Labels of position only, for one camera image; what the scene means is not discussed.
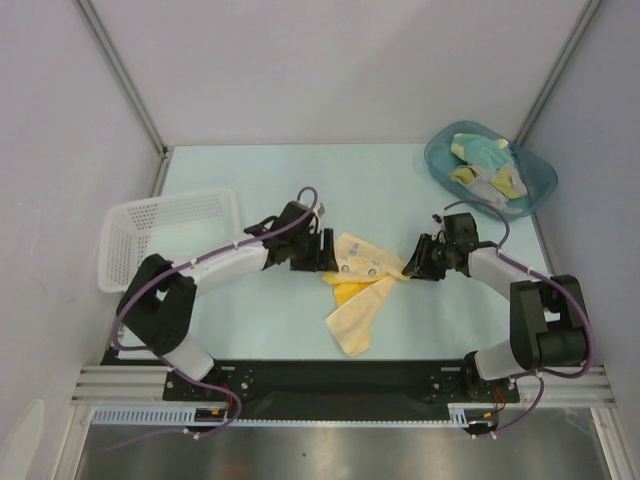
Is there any white perforated plastic basket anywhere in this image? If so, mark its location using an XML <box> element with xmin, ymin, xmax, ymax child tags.
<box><xmin>97</xmin><ymin>187</ymin><xmax>240</xmax><ymax>293</ymax></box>

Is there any right rear aluminium post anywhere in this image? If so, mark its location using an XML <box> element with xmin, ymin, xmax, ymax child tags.
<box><xmin>515</xmin><ymin>0</ymin><xmax>606</xmax><ymax>145</ymax></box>

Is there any green towel in basin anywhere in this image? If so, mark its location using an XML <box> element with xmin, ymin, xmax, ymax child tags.
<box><xmin>450</xmin><ymin>133</ymin><xmax>514</xmax><ymax>172</ymax></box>

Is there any left rear aluminium post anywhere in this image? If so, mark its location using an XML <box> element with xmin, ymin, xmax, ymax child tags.
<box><xmin>74</xmin><ymin>0</ymin><xmax>169</xmax><ymax>156</ymax></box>

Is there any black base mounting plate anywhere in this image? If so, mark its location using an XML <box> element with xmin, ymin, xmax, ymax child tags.
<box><xmin>161</xmin><ymin>360</ymin><xmax>520</xmax><ymax>415</ymax></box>

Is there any grey yellow towel in basin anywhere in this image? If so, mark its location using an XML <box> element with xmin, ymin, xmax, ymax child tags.
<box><xmin>449</xmin><ymin>165</ymin><xmax>528</xmax><ymax>213</ymax></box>

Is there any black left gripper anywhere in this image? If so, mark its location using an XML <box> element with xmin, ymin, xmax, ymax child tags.
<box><xmin>287</xmin><ymin>227</ymin><xmax>337</xmax><ymax>272</ymax></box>

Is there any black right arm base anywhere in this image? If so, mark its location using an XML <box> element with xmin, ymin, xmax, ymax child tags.
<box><xmin>428</xmin><ymin>351</ymin><xmax>509</xmax><ymax>403</ymax></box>

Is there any aluminium post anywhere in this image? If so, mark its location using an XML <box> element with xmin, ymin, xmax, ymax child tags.
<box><xmin>515</xmin><ymin>0</ymin><xmax>606</xmax><ymax>145</ymax></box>
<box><xmin>74</xmin><ymin>0</ymin><xmax>169</xmax><ymax>156</ymax></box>

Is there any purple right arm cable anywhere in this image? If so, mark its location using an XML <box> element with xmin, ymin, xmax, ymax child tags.
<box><xmin>432</xmin><ymin>199</ymin><xmax>596</xmax><ymax>441</ymax></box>

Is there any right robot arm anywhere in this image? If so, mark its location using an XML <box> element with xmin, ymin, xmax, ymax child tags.
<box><xmin>402</xmin><ymin>213</ymin><xmax>591</xmax><ymax>402</ymax></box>

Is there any aluminium front frame rail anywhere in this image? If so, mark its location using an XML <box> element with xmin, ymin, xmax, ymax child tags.
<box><xmin>71</xmin><ymin>365</ymin><xmax>616</xmax><ymax>408</ymax></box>

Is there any yellow face towel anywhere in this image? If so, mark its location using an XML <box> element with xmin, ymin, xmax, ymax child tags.
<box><xmin>323</xmin><ymin>233</ymin><xmax>408</xmax><ymax>357</ymax></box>

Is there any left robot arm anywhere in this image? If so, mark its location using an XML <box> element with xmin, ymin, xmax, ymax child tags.
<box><xmin>116</xmin><ymin>201</ymin><xmax>339</xmax><ymax>400</ymax></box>

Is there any teal plastic basin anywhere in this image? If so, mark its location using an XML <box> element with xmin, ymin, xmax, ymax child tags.
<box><xmin>424</xmin><ymin>121</ymin><xmax>558</xmax><ymax>221</ymax></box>

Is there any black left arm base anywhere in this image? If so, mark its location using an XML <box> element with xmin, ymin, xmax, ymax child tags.
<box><xmin>162</xmin><ymin>363</ymin><xmax>254</xmax><ymax>402</ymax></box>

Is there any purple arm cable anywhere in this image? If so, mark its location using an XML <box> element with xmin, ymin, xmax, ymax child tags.
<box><xmin>97</xmin><ymin>185</ymin><xmax>324</xmax><ymax>454</ymax></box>
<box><xmin>432</xmin><ymin>199</ymin><xmax>596</xmax><ymax>441</ymax></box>

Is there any light blue cable duct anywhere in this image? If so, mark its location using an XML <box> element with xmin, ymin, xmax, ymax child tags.
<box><xmin>92</xmin><ymin>404</ymin><xmax>496</xmax><ymax>430</ymax></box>

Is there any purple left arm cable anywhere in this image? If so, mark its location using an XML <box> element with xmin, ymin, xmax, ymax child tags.
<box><xmin>97</xmin><ymin>185</ymin><xmax>324</xmax><ymax>454</ymax></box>

